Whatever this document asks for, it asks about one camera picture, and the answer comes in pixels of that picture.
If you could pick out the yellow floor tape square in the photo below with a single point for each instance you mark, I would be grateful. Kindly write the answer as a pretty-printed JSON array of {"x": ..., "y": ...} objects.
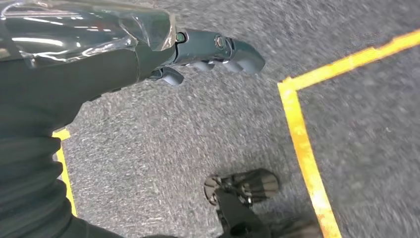
[
  {"x": 300, "y": 138},
  {"x": 67, "y": 184}
]

